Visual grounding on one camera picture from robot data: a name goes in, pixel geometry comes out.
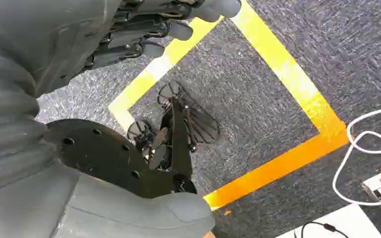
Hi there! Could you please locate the white flat board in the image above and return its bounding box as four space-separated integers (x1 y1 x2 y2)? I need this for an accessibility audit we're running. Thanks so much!
275 203 381 238

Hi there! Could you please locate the black robot leg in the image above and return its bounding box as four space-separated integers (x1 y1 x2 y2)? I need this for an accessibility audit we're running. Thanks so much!
44 81 198 199

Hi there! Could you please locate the ribbed grey left arm sleeve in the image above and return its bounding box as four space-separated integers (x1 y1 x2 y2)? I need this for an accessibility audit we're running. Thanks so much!
0 18 59 198

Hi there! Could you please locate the black cable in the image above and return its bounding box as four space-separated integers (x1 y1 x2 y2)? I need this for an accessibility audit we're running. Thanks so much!
300 221 351 238

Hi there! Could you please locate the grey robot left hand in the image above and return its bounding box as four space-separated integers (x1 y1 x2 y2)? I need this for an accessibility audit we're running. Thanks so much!
0 0 242 238

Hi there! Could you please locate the white cable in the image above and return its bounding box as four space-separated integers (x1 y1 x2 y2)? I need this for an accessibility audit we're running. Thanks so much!
331 107 381 208

